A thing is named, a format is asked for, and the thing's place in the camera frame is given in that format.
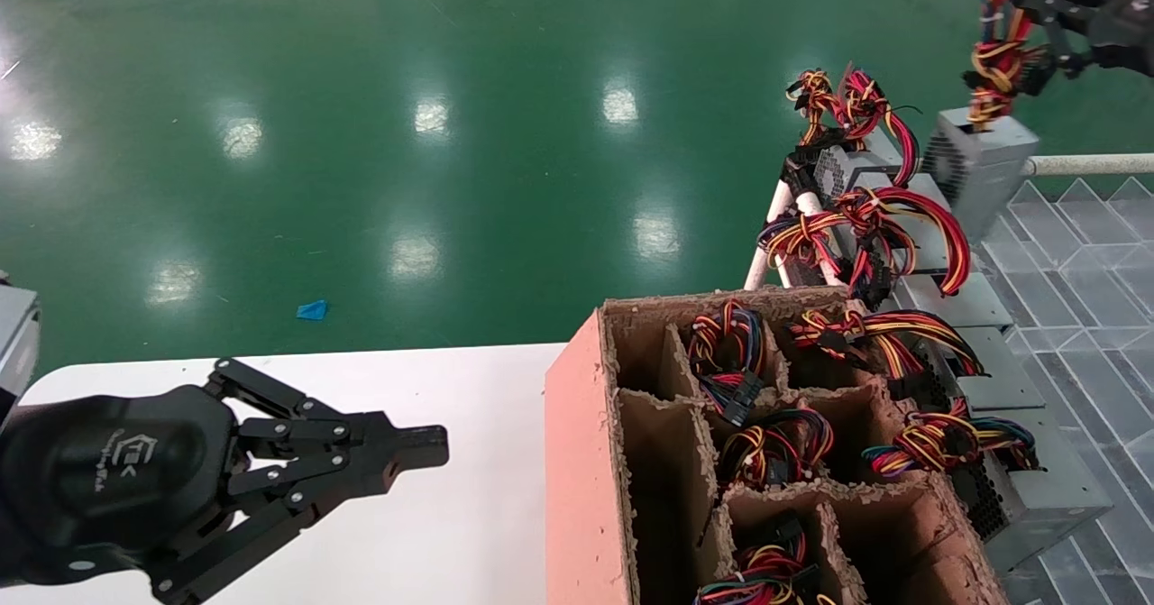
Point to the short white rack pipe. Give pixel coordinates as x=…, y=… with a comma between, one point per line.
x=816, y=235
x=757, y=267

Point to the blue scrap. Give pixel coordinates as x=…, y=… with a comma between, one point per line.
x=312, y=310

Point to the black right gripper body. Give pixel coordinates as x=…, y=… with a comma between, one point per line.
x=1127, y=23

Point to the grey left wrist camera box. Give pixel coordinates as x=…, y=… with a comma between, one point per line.
x=18, y=334

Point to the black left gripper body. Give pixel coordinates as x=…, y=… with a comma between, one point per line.
x=117, y=479

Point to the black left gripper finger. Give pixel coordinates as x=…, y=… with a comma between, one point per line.
x=361, y=432
x=352, y=474

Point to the divided corrugated cardboard box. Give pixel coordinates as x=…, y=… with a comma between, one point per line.
x=586, y=461

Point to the long white rack pipe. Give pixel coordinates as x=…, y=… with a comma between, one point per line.
x=1091, y=165

